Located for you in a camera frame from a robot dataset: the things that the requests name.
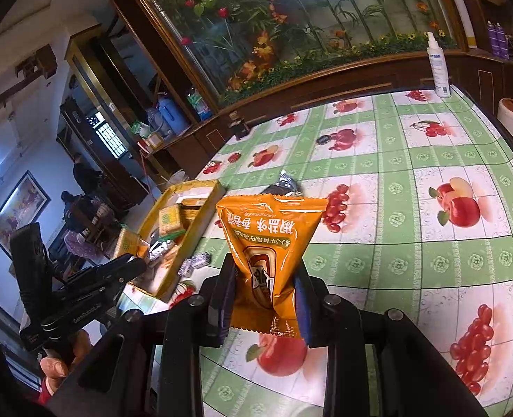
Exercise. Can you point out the white spray bottle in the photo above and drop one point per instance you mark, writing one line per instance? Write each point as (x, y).
(439, 67)

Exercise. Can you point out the large flower painting panel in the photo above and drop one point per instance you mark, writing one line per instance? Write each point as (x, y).
(291, 21)

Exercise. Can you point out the white bucket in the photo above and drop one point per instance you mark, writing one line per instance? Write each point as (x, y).
(176, 178)

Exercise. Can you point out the framed wall picture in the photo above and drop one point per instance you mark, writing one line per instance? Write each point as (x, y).
(19, 213)

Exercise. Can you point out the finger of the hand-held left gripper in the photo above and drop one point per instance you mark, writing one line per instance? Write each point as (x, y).
(117, 269)
(108, 297)

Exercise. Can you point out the green-label plastic bottle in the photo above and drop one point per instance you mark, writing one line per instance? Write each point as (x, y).
(198, 104)

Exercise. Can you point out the small yellow-green biscuit packet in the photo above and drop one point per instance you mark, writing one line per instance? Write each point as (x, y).
(169, 220)

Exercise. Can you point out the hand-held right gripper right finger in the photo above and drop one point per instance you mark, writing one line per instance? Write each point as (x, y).
(304, 310)

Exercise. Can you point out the small dark jar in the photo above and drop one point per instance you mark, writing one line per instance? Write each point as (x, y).
(239, 127)

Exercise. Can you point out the yellow cardboard box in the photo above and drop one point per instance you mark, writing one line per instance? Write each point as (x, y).
(182, 243)

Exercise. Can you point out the pale blue thermos jug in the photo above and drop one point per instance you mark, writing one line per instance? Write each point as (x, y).
(156, 124)

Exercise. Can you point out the silver packet with dark window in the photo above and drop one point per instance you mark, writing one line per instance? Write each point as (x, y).
(284, 184)

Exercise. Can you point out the person's left hand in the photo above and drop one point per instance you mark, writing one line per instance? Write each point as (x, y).
(60, 358)

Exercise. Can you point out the green fruit-print tablecloth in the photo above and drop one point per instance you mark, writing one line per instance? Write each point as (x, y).
(413, 234)

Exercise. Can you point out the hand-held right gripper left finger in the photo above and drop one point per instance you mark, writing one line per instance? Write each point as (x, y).
(222, 299)

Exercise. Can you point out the orange packet with picture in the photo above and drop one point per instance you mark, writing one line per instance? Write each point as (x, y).
(267, 252)

